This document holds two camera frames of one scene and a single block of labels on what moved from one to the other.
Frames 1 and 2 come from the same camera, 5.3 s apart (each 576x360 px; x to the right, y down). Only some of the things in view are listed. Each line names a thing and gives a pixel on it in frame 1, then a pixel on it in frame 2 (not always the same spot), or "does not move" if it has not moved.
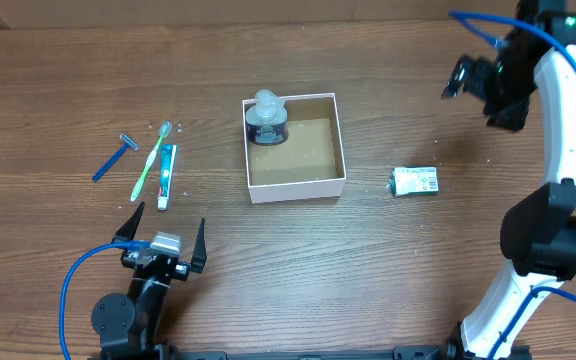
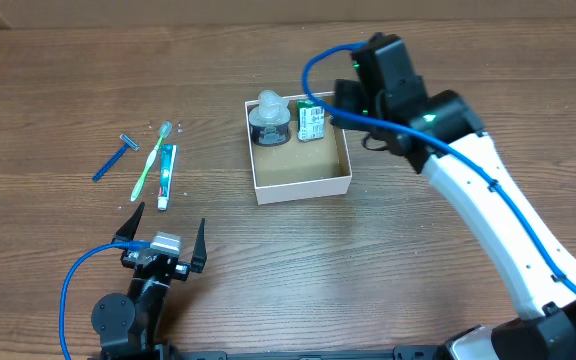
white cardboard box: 308,165 does not move
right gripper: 514,116 to 350,99
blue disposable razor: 116,157 does not move
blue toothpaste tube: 167,157 does not move
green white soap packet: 410,180 to 310,121
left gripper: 182,270 does not move
